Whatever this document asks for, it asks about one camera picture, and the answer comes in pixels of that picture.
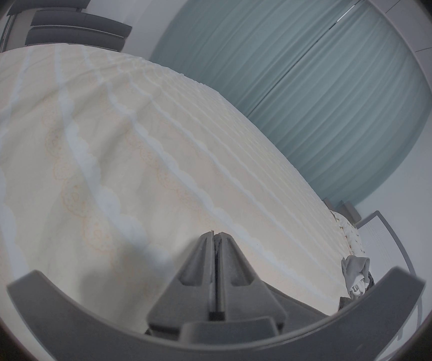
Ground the dark grey bedside table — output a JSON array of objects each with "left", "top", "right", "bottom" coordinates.
[{"left": 323, "top": 198, "right": 360, "bottom": 225}]

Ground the black T-shirt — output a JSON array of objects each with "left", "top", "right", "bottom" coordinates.
[{"left": 265, "top": 282, "right": 352, "bottom": 334}]

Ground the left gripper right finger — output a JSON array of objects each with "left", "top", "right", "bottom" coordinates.
[{"left": 216, "top": 232, "right": 288, "bottom": 332}]

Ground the white printed pillow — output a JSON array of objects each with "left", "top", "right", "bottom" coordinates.
[{"left": 330, "top": 210, "right": 367, "bottom": 258}]

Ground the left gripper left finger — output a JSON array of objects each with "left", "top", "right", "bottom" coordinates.
[{"left": 146, "top": 232, "right": 216, "bottom": 334}]

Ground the blue-green curtain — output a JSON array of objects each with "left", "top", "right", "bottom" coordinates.
[
  {"left": 248, "top": 0, "right": 432, "bottom": 208},
  {"left": 150, "top": 0, "right": 363, "bottom": 114}
]

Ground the pile of clothes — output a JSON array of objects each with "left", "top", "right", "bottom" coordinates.
[{"left": 339, "top": 255, "right": 375, "bottom": 300}]

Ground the bed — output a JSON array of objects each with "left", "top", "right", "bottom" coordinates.
[{"left": 0, "top": 44, "right": 427, "bottom": 339}]

